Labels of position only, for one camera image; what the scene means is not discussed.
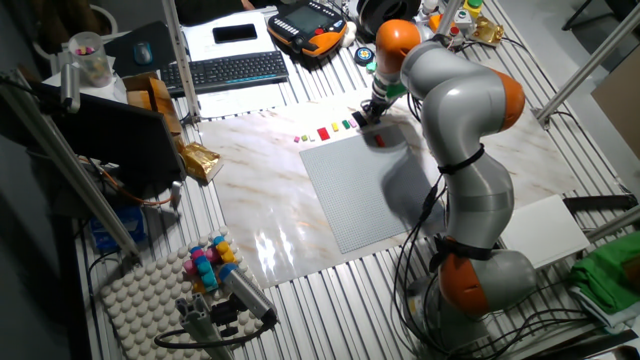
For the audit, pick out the gray box red button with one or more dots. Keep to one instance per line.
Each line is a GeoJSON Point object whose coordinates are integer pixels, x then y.
{"type": "Point", "coordinates": [455, 36]}

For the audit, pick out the gray Lego baseplate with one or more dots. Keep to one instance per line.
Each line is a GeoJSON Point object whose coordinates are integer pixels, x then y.
{"type": "Point", "coordinates": [340, 200]}

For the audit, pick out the crumpled gold foil wrapper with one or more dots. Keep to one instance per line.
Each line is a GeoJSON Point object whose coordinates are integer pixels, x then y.
{"type": "Point", "coordinates": [487, 31]}

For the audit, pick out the silver orange robot arm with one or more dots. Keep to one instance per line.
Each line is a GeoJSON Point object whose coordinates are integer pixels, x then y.
{"type": "Point", "coordinates": [465, 100]}

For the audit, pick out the blue packet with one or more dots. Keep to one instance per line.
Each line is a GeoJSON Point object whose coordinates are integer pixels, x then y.
{"type": "Point", "coordinates": [125, 225]}

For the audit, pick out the black computer keyboard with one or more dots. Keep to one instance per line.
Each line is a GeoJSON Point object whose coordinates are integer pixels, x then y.
{"type": "Point", "coordinates": [225, 72]}

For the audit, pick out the black metal bar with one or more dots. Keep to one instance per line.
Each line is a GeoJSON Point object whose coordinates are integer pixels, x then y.
{"type": "Point", "coordinates": [600, 202]}

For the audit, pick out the white paper sheet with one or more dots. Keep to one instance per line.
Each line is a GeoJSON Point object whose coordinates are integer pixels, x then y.
{"type": "Point", "coordinates": [210, 47]}

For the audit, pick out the white bumpy foam mat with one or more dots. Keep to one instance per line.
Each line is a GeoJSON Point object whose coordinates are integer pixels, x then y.
{"type": "Point", "coordinates": [140, 300]}

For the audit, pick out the teal green small part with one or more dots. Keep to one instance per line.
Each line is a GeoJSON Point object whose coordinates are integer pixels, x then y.
{"type": "Point", "coordinates": [370, 67]}

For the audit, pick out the clear plastic jar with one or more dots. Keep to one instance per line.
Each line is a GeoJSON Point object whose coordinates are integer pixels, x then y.
{"type": "Point", "coordinates": [91, 60]}

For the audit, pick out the white figurine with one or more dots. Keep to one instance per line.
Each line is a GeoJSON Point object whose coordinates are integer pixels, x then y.
{"type": "Point", "coordinates": [349, 34]}

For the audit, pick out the short aluminium profile piece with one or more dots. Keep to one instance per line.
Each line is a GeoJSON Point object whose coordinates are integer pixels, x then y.
{"type": "Point", "coordinates": [200, 325]}

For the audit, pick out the white flat board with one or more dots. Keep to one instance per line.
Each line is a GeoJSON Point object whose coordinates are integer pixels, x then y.
{"type": "Point", "coordinates": [545, 230]}

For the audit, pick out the dark computer mouse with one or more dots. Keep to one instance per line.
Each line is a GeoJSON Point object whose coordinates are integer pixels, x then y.
{"type": "Point", "coordinates": [143, 53]}

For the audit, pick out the black Lego plate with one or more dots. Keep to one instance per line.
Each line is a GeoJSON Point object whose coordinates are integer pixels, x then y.
{"type": "Point", "coordinates": [358, 119]}

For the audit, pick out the brown cardboard box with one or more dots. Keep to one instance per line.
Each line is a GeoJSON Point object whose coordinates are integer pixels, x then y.
{"type": "Point", "coordinates": [157, 97]}

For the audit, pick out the black mouse pad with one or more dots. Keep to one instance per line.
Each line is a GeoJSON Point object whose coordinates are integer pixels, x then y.
{"type": "Point", "coordinates": [120, 50]}

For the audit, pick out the red Lego brick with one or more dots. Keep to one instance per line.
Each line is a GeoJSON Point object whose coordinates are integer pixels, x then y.
{"type": "Point", "coordinates": [380, 141]}

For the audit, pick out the printed paper sheet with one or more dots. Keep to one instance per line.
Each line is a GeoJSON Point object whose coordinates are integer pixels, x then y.
{"type": "Point", "coordinates": [240, 102]}

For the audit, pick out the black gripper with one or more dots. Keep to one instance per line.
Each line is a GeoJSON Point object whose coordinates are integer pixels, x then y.
{"type": "Point", "coordinates": [378, 109]}

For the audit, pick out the colourful toy block cluster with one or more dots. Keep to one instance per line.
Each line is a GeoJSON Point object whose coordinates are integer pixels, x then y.
{"type": "Point", "coordinates": [205, 267]}

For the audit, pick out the brown cardboard panel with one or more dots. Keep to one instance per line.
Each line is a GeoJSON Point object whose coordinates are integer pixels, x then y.
{"type": "Point", "coordinates": [620, 105]}

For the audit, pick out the black monitor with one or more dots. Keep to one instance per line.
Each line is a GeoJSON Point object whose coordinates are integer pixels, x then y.
{"type": "Point", "coordinates": [115, 135]}

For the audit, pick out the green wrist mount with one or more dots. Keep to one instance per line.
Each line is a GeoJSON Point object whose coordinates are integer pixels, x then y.
{"type": "Point", "coordinates": [396, 90]}

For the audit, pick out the black smartphone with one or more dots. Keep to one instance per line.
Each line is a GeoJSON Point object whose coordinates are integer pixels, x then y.
{"type": "Point", "coordinates": [235, 33]}

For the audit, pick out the black filament spool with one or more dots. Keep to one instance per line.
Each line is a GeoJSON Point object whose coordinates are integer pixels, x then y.
{"type": "Point", "coordinates": [370, 10]}

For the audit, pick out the green cloth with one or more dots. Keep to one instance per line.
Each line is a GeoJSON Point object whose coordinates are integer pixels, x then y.
{"type": "Point", "coordinates": [605, 270]}

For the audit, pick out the gold foil bag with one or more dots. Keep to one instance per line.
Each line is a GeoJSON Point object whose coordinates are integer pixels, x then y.
{"type": "Point", "coordinates": [201, 161]}

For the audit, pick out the silver depth camera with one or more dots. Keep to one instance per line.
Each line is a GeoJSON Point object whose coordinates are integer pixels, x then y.
{"type": "Point", "coordinates": [247, 292]}
{"type": "Point", "coordinates": [70, 90]}

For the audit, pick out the red Lego plate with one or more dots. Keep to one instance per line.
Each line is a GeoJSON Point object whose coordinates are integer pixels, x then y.
{"type": "Point", "coordinates": [323, 134]}

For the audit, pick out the yellow box green button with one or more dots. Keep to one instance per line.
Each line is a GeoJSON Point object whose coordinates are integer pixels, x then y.
{"type": "Point", "coordinates": [473, 9]}

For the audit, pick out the aluminium frame bar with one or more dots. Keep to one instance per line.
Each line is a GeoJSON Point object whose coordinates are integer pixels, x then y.
{"type": "Point", "coordinates": [590, 67]}
{"type": "Point", "coordinates": [443, 25]}
{"type": "Point", "coordinates": [181, 60]}
{"type": "Point", "coordinates": [615, 222]}
{"type": "Point", "coordinates": [80, 180]}

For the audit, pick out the orange black teach pendant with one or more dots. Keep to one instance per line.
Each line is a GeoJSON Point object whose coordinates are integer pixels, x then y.
{"type": "Point", "coordinates": [305, 27]}

